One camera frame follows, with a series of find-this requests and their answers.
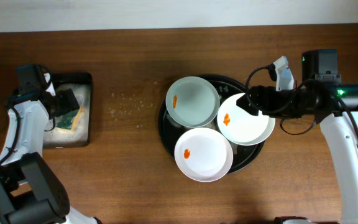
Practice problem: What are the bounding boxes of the grey-green plate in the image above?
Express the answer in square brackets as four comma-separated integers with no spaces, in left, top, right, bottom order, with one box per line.
[165,76,220,128]

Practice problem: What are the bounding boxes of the white plate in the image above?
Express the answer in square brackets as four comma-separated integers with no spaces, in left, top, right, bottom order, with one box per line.
[216,93,275,146]

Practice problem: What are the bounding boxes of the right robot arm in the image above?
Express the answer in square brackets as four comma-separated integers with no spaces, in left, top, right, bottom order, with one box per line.
[236,49,358,223]

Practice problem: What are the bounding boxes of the black rectangular soap tray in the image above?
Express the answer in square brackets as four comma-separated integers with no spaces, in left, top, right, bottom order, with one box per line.
[43,72,93,149]

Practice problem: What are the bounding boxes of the round black tray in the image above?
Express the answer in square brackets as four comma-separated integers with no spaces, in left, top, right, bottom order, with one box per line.
[158,74,265,174]

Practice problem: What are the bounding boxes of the green yellow sponge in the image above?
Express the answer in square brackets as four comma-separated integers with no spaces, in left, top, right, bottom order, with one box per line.
[56,108,83,134]

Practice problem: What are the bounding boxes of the pink-white plate front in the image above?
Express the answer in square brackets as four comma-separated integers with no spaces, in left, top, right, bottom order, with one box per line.
[174,128,234,182]

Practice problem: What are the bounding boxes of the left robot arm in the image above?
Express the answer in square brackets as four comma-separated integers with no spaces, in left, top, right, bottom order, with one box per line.
[0,89,100,224]

